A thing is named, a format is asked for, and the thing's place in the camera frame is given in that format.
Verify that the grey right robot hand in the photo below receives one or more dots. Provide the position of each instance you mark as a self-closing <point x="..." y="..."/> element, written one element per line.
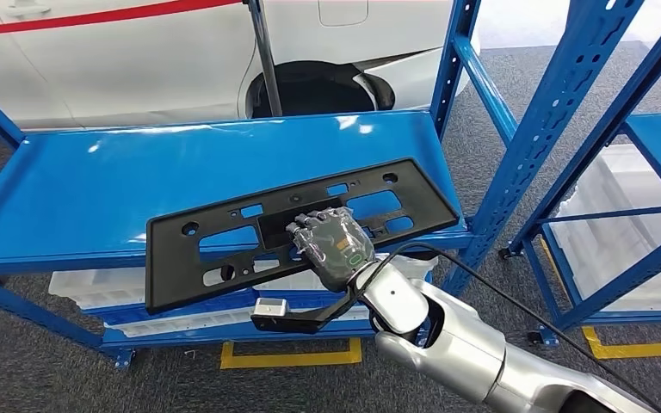
<point x="336" y="245"/>

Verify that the black plastic plate frame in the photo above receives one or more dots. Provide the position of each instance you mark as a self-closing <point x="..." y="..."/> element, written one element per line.
<point x="171" y="268"/>

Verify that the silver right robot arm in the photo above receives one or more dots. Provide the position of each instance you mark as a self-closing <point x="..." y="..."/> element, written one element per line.
<point x="461" y="348"/>

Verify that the yellow floor tape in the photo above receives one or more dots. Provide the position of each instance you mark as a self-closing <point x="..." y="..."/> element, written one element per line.
<point x="290" y="360"/>
<point x="638" y="349"/>

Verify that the grey metal pole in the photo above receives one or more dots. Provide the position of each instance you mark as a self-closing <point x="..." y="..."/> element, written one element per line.
<point x="265" y="62"/>

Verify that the white car with red stripe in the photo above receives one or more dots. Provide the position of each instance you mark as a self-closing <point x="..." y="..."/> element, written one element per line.
<point x="108" y="74"/>

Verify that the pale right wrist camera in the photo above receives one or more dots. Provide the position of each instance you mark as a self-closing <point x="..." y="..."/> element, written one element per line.
<point x="270" y="306"/>

